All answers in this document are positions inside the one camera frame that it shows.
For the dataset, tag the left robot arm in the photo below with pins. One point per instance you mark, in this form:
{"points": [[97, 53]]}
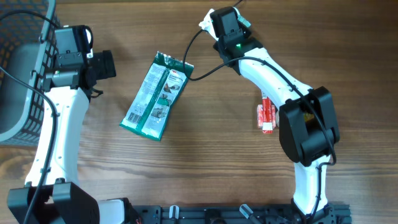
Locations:
{"points": [[51, 193]]}

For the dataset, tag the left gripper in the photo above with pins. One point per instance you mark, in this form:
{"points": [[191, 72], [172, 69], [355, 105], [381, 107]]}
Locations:
{"points": [[104, 68]]}

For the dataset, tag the orange jar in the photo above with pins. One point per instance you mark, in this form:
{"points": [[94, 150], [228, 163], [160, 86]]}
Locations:
{"points": [[260, 116]]}

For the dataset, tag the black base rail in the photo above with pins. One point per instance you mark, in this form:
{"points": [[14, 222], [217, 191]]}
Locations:
{"points": [[279, 213]]}

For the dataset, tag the grey plastic mesh basket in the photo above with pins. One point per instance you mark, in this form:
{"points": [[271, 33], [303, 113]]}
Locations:
{"points": [[28, 46]]}

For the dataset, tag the red stick sachet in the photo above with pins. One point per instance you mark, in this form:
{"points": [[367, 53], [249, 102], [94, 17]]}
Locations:
{"points": [[267, 126]]}

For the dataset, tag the green 3M package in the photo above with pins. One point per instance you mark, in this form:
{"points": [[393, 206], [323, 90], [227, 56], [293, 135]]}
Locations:
{"points": [[149, 112]]}

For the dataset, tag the teal snack packet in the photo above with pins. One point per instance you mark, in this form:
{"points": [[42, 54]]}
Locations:
{"points": [[244, 22]]}

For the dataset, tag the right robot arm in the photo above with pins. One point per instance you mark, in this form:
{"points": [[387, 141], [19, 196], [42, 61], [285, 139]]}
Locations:
{"points": [[308, 128]]}

